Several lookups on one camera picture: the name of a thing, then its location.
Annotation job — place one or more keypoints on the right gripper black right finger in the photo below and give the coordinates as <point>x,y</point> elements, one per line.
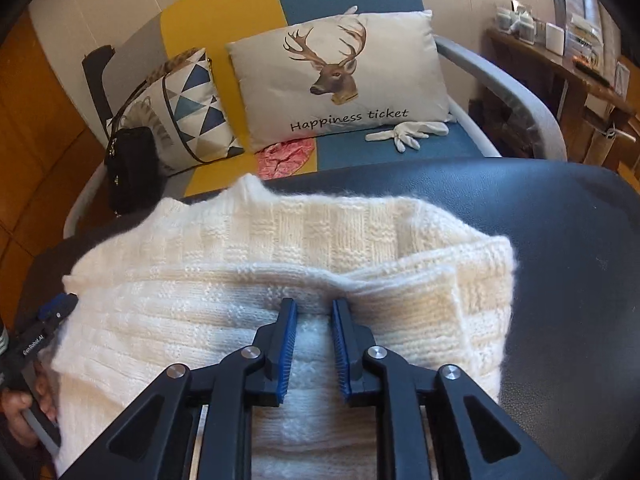
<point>430,424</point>

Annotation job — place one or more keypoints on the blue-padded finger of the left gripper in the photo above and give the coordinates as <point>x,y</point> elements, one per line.
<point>58,309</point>

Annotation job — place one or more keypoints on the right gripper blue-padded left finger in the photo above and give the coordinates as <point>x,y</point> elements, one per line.
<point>197,423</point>

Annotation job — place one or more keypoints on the cream knitted sweater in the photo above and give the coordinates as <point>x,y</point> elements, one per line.
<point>192,283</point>

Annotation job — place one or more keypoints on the person's left hand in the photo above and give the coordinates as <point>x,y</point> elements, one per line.
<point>14,403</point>

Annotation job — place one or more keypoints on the black handbag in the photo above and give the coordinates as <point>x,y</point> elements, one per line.
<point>132,165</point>

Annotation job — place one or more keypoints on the geometric triangle pattern cushion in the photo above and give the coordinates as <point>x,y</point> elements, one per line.
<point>180,104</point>

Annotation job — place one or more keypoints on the black rolled mat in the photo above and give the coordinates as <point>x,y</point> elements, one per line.
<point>93,65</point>

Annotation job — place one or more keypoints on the red patterned cloth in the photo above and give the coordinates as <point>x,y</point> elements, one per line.
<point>287,159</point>

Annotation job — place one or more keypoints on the white glove on sofa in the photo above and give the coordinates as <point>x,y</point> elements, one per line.
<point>409,134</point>

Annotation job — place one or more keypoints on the grey yellow blue sofa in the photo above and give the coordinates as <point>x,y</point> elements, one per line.
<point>213,24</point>

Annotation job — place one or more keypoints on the wooden side table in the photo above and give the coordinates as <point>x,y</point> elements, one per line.
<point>594,120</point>

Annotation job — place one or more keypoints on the deer print cushion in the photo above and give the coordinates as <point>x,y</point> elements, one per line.
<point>343,73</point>

